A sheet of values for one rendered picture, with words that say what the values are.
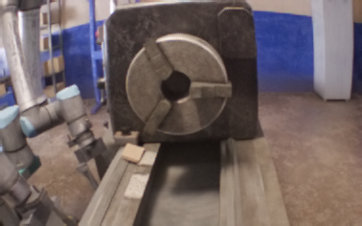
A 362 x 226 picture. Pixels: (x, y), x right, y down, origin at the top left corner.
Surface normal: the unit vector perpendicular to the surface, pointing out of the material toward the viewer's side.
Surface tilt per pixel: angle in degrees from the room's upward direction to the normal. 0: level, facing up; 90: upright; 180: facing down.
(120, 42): 90
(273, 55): 90
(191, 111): 90
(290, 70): 90
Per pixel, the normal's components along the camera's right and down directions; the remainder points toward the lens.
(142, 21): -0.11, 0.37
